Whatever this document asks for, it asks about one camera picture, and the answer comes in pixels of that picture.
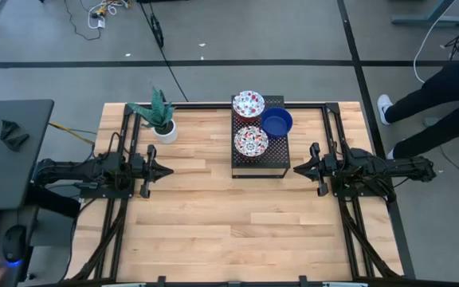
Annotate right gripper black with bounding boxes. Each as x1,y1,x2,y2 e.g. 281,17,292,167
292,143,339,198

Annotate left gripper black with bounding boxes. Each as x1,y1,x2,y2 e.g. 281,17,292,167
132,144,175,199

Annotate blue mini bowl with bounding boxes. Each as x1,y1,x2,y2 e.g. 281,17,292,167
260,107,294,140

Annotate geometric pattern mini bowl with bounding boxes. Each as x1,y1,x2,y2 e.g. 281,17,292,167
233,125,270,159

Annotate floral pattern mini bowl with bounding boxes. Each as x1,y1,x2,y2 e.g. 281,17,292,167
232,90,266,122

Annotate black perforated metal rack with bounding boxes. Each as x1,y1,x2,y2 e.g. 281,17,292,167
230,94,292,179

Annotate white plant pot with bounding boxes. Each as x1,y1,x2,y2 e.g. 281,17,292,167
152,118,178,145

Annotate green snake plant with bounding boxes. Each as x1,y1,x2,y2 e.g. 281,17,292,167
127,87,175,128

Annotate black equipment box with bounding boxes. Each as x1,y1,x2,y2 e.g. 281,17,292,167
25,184,82,219

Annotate black triangular printed part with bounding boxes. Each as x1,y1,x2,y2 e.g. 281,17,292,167
0,119,21,140
5,133,30,152

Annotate person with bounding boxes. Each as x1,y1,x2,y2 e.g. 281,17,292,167
384,43,459,159

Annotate black computer mouse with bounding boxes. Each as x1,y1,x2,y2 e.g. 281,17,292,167
2,225,28,265

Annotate blue-grey table foot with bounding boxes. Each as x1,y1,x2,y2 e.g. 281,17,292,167
391,0,459,28

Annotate black aluminium table frame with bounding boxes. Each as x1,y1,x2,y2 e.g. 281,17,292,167
68,101,404,287

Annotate black braided cable sleeve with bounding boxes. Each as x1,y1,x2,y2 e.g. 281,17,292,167
339,198,401,280
68,197,129,282

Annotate yellow cable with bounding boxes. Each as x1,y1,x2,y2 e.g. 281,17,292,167
48,121,97,147

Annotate long black strapped cable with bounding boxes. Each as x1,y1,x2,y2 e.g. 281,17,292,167
139,0,190,103

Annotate white cable bundle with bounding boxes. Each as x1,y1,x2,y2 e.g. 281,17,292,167
87,0,130,30

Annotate long white cable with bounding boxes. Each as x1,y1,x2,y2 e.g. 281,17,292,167
412,0,458,84

